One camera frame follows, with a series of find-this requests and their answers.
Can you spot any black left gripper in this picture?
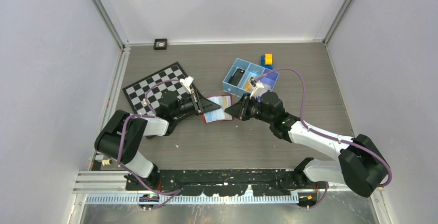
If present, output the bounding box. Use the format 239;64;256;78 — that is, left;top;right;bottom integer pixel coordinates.
172;89;221;118

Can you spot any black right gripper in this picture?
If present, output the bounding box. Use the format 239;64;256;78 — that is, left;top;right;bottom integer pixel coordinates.
225;93;273;124

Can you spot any tan patterned card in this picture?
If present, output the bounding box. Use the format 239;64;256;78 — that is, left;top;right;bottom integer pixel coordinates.
221;95;232;110

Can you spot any red leather card holder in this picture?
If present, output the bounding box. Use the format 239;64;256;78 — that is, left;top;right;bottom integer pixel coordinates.
202;94;234;123

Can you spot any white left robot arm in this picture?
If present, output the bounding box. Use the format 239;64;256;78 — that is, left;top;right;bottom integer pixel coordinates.
94;89;221;190

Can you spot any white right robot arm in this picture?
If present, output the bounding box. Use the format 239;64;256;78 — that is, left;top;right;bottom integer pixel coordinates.
225;91;392;197

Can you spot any orange card in drawer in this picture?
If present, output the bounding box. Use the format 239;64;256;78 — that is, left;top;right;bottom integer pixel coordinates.
243;80;253;92

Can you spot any black card in drawer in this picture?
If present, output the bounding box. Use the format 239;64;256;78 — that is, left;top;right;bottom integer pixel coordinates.
228;68;245;86

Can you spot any purple drawer box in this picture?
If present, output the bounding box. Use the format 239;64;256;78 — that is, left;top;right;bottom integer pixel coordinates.
260;72;279;91

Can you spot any light blue middle drawer box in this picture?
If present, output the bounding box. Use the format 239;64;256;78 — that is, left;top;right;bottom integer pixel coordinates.
237;63;264;97

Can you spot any light blue drawer box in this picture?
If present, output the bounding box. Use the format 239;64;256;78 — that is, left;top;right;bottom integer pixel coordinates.
237;63;264;97
222;58;250;97

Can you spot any light blue left drawer box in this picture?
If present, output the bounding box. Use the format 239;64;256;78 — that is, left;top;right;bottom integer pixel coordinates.
222;58;250;97

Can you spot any blue orange toy block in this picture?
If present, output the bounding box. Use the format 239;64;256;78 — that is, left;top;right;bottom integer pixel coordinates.
260;53;273;70

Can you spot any black white chessboard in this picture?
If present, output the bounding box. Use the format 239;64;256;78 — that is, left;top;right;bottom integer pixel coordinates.
123;62;202;137

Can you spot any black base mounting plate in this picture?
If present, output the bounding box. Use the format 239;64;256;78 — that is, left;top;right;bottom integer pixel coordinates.
125;164;327;197

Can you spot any small beige chess piece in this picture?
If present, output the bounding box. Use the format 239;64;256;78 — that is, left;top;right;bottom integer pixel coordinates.
101;159;113;166

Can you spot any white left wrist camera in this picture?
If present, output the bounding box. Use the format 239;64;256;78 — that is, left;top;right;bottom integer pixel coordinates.
179;76;194;94

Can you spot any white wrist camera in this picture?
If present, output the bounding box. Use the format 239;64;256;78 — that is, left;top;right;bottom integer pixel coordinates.
179;76;194;94
249;78;265;98

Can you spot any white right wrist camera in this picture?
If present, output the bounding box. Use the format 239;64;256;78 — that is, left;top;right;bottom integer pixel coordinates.
249;78;265;98

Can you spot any black square wall socket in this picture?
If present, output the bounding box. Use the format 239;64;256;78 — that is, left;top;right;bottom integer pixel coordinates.
153;38;168;51

